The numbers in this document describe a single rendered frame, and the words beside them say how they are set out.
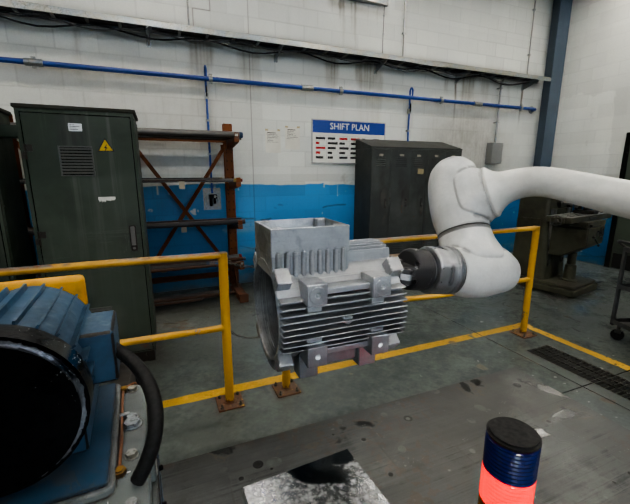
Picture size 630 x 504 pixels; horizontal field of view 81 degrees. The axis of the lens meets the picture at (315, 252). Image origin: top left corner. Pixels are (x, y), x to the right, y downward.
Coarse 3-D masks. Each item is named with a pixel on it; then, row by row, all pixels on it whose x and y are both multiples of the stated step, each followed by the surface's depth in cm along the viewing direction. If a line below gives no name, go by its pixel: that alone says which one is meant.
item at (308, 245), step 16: (256, 224) 58; (272, 224) 60; (288, 224) 61; (304, 224) 62; (320, 224) 61; (336, 224) 54; (256, 240) 59; (272, 240) 50; (288, 240) 51; (304, 240) 52; (320, 240) 53; (336, 240) 54; (272, 256) 51; (288, 256) 51; (304, 256) 52; (320, 256) 53; (336, 256) 54; (272, 272) 51; (304, 272) 52; (320, 272) 53; (336, 272) 54
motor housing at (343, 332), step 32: (352, 256) 57; (384, 256) 59; (256, 288) 64; (352, 288) 52; (288, 320) 50; (320, 320) 52; (352, 320) 52; (384, 320) 54; (288, 352) 50; (352, 352) 59
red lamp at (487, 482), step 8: (488, 472) 45; (480, 480) 47; (488, 480) 45; (496, 480) 44; (536, 480) 44; (480, 488) 47; (488, 488) 45; (496, 488) 44; (504, 488) 43; (512, 488) 43; (520, 488) 43; (528, 488) 43; (488, 496) 45; (496, 496) 44; (504, 496) 43; (512, 496) 43; (520, 496) 43; (528, 496) 43
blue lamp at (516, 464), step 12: (492, 444) 44; (492, 456) 44; (504, 456) 43; (516, 456) 42; (528, 456) 42; (492, 468) 44; (504, 468) 43; (516, 468) 42; (528, 468) 42; (504, 480) 43; (516, 480) 43; (528, 480) 43
